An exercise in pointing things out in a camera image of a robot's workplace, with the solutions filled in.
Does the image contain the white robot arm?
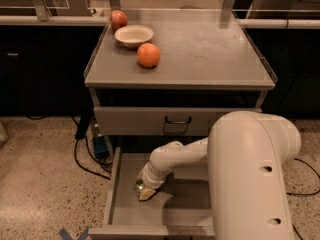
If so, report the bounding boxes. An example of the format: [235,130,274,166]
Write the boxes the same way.
[134,111,301,240]

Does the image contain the open grey middle drawer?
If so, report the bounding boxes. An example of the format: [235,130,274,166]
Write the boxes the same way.
[89,149,215,240]

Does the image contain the grey top drawer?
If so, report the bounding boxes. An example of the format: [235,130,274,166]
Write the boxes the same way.
[94,106,260,136]

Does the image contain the grey drawer cabinet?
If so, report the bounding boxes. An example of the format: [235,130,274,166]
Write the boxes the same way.
[83,8,278,240]

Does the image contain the blue box on floor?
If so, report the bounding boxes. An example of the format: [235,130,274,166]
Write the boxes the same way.
[92,136,109,159]

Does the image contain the blue tape mark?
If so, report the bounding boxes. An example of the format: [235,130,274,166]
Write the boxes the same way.
[58,228,89,240]

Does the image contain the orange fruit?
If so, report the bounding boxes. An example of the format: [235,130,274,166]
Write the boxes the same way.
[137,43,161,68]

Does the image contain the white bowl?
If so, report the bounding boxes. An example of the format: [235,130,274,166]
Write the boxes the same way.
[114,25,154,49]

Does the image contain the red apple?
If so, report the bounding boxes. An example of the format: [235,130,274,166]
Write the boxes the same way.
[110,10,127,31]

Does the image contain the black drawer handle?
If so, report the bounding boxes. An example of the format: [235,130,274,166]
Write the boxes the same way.
[165,116,192,125]

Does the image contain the black floor cable left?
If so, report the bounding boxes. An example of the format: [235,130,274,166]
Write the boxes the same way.
[70,116,114,181]

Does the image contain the black floor cable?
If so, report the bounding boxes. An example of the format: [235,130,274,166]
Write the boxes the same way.
[70,116,114,181]
[286,157,320,240]

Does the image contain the black floor cable right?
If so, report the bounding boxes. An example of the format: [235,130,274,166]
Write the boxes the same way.
[286,157,320,240]

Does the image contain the white horizontal rail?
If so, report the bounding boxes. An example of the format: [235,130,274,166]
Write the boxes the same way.
[0,15,320,30]

